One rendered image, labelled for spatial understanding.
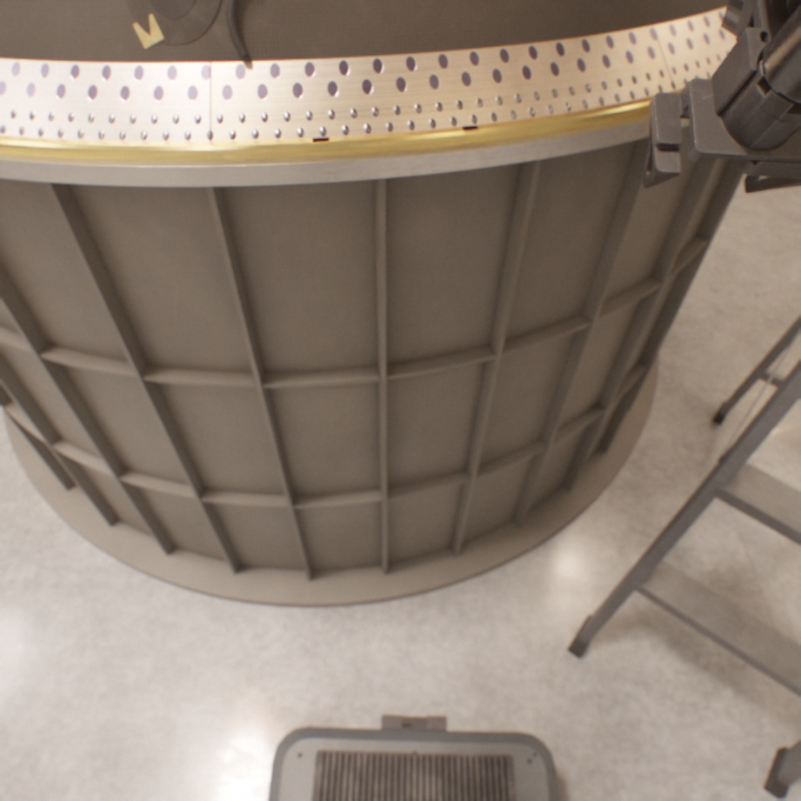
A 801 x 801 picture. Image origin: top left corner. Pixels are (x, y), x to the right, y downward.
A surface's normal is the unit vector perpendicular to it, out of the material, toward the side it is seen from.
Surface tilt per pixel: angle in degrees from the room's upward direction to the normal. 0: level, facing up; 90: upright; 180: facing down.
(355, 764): 0
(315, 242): 90
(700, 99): 30
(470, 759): 0
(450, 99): 43
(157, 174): 90
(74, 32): 62
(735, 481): 0
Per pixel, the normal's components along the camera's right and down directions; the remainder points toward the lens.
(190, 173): 0.00, 0.77
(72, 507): 0.01, -0.64
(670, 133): 0.00, -0.17
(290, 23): 0.10, 0.38
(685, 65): 0.38, -0.02
